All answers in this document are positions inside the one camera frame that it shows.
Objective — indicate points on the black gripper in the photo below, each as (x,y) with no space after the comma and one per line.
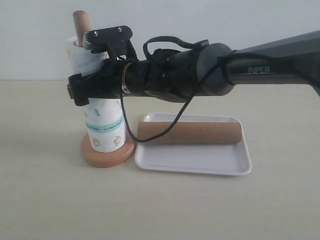
(106,82)

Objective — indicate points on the printed paper towel roll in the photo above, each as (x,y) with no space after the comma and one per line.
(103,117)

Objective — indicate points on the brown cardboard tube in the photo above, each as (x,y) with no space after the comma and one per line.
(191,132)

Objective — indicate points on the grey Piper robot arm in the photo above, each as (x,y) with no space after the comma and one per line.
(199,69)

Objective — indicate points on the wooden paper towel holder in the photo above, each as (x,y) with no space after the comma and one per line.
(95,158)

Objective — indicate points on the white plastic tray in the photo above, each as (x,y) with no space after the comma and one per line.
(213,159)

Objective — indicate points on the wrist camera with black bracket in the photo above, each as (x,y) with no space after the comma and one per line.
(110,39)

